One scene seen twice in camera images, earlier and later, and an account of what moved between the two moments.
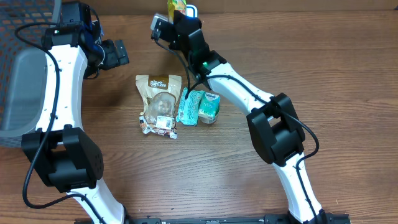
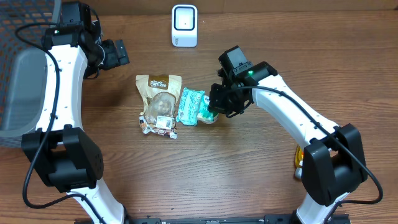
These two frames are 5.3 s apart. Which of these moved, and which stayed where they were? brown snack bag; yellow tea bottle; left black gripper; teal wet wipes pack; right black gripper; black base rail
Moved: right black gripper; yellow tea bottle
Stayed: teal wet wipes pack; brown snack bag; black base rail; left black gripper
